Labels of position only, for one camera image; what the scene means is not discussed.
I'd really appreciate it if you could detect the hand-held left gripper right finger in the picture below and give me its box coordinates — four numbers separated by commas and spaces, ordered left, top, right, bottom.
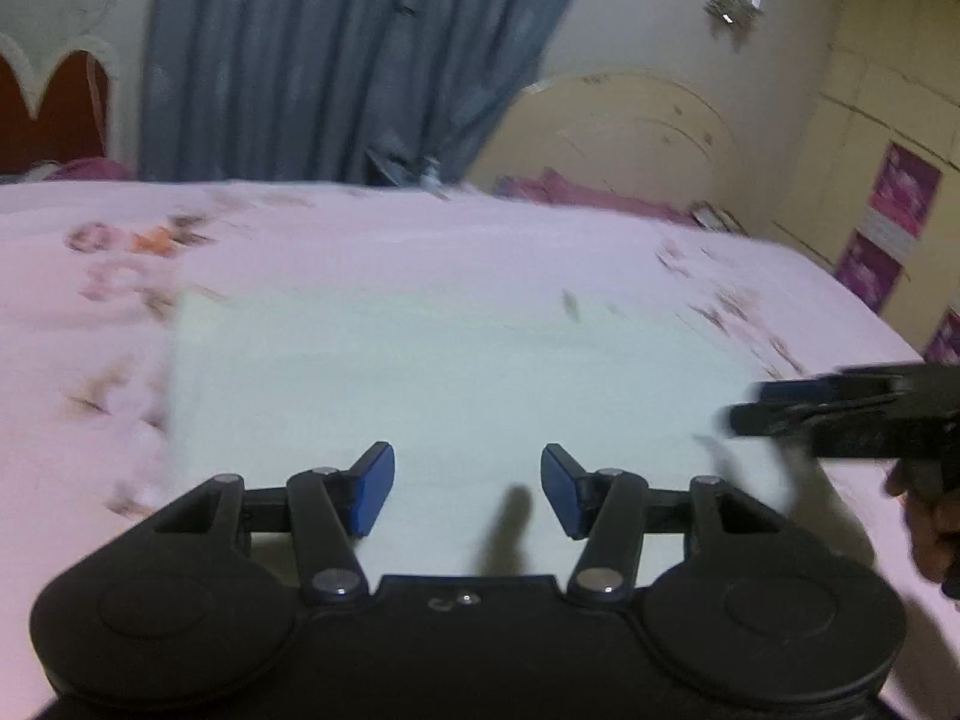
541, 444, 788, 605

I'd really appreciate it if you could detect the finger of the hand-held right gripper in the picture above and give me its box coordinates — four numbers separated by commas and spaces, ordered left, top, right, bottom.
726, 396, 897, 436
757, 375, 905, 403

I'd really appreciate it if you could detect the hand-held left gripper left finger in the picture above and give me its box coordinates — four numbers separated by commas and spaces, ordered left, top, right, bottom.
154, 441, 396, 606

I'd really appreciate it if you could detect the light green knit sweater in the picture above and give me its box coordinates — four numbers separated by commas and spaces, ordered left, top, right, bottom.
166, 289, 805, 578

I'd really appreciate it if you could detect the person's right hand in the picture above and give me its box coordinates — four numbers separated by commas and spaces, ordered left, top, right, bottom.
885, 457, 960, 601

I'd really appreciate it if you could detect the floral patterned pillow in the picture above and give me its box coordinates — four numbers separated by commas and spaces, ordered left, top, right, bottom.
691, 202, 747, 236

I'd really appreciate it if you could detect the bed with pink floral sheet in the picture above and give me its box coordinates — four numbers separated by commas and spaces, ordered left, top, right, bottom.
0, 178, 938, 691

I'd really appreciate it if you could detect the pink pillow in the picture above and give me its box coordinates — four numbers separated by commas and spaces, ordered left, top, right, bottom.
495, 169, 698, 224

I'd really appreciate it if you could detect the cream wardrobe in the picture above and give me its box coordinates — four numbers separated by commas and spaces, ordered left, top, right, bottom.
772, 0, 960, 368

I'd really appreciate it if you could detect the cream arched headboard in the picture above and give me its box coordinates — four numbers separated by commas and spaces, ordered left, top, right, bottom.
469, 69, 751, 230

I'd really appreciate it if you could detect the wide blue-grey curtain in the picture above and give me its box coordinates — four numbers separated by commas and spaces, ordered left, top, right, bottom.
139, 0, 605, 185

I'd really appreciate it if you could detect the red heart-shaped headboard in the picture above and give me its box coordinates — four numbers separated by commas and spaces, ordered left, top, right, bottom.
0, 34, 117, 177

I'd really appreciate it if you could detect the glass wall lamp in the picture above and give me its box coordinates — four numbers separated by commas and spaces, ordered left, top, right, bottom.
703, 0, 764, 38

